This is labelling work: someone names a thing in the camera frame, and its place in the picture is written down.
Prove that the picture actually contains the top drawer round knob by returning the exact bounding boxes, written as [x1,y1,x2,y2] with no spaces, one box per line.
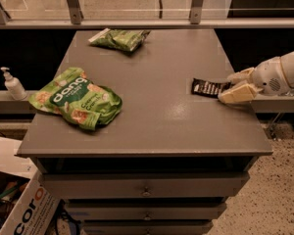
[141,187,152,197]

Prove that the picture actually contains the grey drawer cabinet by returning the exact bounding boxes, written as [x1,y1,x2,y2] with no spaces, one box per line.
[19,29,271,235]

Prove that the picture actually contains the large green dang chip bag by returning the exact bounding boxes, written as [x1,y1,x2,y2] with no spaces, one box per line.
[28,68,123,130]

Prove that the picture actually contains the grey metal railing frame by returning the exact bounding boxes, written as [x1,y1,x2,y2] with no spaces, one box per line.
[0,0,294,29]

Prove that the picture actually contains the white pump bottle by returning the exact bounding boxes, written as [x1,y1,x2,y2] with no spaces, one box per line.
[1,67,26,100]

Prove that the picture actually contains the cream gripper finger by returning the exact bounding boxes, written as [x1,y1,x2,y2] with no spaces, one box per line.
[218,83,262,104]
[227,68,254,84]

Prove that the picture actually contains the small green chip bag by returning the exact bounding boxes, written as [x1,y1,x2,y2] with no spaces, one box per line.
[88,28,150,53]

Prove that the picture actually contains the drawer round knob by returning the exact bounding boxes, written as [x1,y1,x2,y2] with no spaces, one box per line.
[143,213,152,221]
[141,187,152,197]

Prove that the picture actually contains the white cardboard box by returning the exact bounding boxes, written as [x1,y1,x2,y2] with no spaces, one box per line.
[0,137,59,235]

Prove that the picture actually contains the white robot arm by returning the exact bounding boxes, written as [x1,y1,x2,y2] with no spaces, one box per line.
[218,51,294,104]

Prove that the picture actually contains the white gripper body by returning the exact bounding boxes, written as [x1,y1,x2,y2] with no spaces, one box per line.
[251,57,291,95]

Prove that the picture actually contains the black rxbar chocolate bar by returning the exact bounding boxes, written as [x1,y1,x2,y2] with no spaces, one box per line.
[191,78,231,98]

